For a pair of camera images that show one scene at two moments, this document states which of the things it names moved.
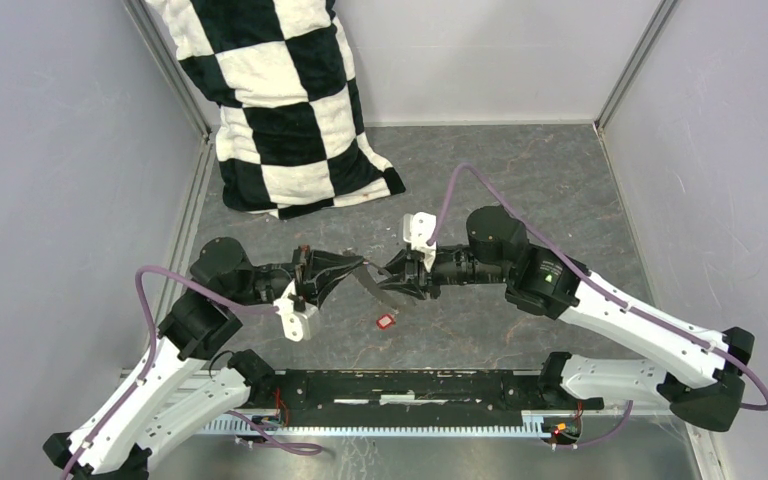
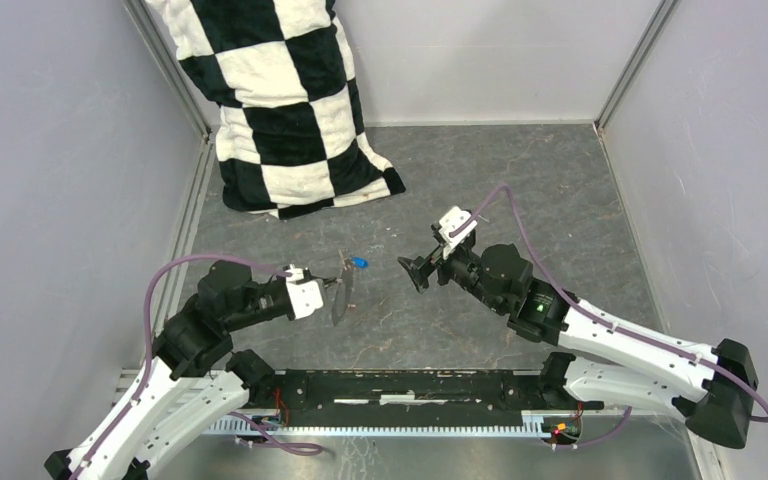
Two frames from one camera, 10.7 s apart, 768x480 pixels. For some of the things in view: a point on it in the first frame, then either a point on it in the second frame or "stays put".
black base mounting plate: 312,395 stays put
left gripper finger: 329,262 to 332,293
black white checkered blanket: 287,124 stays put
